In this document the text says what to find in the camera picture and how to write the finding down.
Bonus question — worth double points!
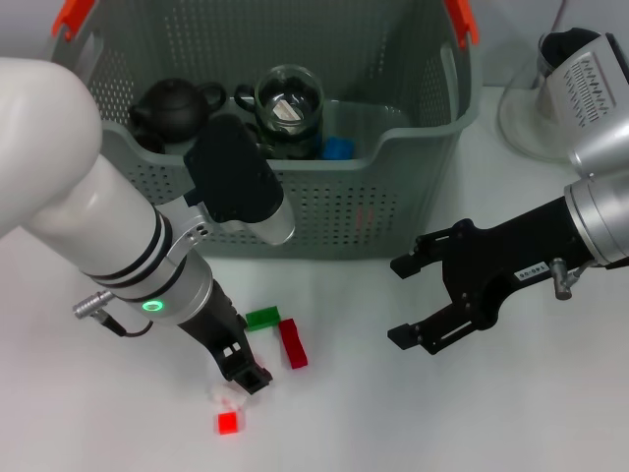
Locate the small red square block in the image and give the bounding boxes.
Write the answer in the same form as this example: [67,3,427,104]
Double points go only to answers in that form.
[216,411,241,436]

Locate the white long building block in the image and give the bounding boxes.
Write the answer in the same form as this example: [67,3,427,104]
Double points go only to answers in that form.
[208,385,247,409]

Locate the green rectangular building block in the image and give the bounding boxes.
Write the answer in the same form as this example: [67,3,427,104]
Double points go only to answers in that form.
[244,305,282,333]

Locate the glass teacup with black sleeve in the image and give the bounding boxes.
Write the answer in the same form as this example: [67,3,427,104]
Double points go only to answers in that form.
[234,66,326,147]
[245,122,324,161]

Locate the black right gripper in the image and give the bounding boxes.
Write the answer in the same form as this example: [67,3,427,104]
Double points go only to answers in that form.
[386,198,592,357]

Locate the dark red long block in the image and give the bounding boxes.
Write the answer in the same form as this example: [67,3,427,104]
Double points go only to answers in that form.
[277,318,311,371]

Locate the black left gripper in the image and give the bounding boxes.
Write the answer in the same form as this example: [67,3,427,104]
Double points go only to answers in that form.
[176,278,274,397]

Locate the grey perforated storage bin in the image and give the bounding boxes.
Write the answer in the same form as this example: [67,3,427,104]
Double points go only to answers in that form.
[48,0,486,262]

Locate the blue square block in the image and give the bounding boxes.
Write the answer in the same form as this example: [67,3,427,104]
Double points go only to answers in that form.
[322,136,356,161]

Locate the black clay teapot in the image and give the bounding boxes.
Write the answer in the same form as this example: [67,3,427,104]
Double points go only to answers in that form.
[129,77,229,145]

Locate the steel infuser insert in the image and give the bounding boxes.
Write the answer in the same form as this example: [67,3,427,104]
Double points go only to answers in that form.
[534,76,559,118]

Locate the clear pinkish long block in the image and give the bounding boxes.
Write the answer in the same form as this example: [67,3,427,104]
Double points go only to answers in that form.
[272,100,302,123]

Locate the small black clay cup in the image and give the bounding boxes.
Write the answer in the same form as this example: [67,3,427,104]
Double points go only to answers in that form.
[133,130,168,154]

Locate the left arm cable with plug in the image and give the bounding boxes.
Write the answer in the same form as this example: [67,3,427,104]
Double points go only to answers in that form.
[72,289,154,338]

